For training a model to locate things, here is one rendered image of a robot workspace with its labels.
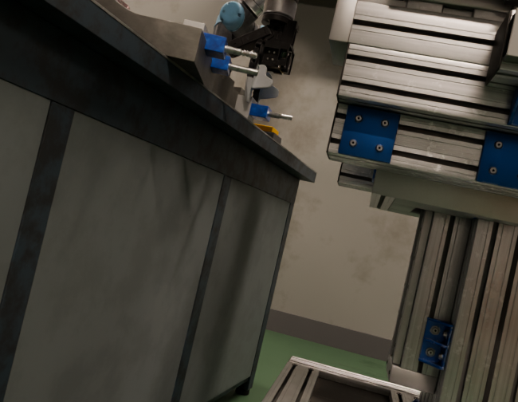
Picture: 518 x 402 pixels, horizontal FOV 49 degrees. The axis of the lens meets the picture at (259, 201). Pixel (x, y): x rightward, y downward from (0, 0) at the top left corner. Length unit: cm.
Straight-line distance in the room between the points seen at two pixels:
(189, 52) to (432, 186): 49
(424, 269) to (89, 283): 64
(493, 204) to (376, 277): 225
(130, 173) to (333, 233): 241
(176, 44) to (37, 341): 49
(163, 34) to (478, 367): 81
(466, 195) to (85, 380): 74
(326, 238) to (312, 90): 87
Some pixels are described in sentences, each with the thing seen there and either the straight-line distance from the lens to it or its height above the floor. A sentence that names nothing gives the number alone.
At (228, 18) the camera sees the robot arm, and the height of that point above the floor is 113.
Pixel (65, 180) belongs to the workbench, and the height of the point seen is 57.
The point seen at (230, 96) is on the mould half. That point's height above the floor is 85.
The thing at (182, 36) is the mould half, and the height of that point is 84.
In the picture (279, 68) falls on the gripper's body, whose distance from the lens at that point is 134.
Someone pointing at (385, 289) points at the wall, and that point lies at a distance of 330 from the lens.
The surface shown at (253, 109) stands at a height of 83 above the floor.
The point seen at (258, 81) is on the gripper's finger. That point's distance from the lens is 130.
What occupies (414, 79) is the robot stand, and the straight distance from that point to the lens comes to 98.
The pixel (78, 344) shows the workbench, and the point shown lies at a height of 32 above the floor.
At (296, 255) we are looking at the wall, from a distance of 332.
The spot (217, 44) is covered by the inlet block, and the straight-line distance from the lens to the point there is 99.
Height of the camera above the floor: 58
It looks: 2 degrees up
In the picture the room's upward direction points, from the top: 13 degrees clockwise
